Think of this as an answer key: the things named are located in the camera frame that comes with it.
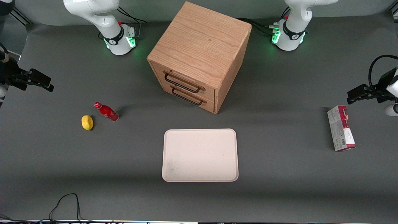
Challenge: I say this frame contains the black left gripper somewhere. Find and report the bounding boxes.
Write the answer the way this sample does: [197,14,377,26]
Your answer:
[347,68,398,105]

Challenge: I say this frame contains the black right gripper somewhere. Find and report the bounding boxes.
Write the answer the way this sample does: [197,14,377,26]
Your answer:
[0,56,54,92]

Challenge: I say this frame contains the red coke bottle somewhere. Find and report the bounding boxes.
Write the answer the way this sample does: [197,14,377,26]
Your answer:
[94,102,120,122]

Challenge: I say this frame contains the beige plastic tray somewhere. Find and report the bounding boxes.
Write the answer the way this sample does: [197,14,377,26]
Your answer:
[162,128,239,182]

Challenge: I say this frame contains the grey and red carton box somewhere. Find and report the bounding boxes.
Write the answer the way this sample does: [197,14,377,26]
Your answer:
[327,105,357,152]

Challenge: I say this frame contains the yellow lemon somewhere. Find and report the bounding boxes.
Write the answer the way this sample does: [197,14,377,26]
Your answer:
[81,115,94,131]

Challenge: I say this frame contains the oak wooden drawer cabinet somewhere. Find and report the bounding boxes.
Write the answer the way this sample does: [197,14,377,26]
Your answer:
[147,1,252,114]

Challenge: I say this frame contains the black left gripper cable loop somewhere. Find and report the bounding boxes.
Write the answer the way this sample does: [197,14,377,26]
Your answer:
[368,54,398,89]

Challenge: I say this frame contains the black right arm base cables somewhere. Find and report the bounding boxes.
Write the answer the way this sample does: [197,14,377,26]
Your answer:
[117,6,148,41]

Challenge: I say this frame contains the black arm base cables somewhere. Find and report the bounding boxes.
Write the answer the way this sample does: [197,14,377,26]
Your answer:
[238,17,278,36]
[117,6,148,41]

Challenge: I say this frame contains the thin black looped cable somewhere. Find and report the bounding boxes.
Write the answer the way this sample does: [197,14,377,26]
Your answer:
[0,193,94,224]

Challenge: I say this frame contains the black left arm base cables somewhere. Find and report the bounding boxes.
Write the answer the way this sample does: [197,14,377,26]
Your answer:
[238,17,278,36]

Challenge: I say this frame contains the long black drawer handle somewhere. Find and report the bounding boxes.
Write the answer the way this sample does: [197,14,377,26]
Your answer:
[164,72,202,94]

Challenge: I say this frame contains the short black drawer handle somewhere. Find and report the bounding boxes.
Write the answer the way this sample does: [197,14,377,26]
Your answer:
[171,87,204,106]

